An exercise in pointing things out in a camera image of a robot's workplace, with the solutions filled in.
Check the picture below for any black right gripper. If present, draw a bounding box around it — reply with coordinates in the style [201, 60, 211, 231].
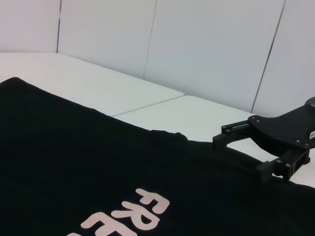
[213, 96, 315, 183]

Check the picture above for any black shirt with FREE print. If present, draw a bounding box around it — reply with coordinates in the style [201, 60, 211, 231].
[0, 77, 315, 236]

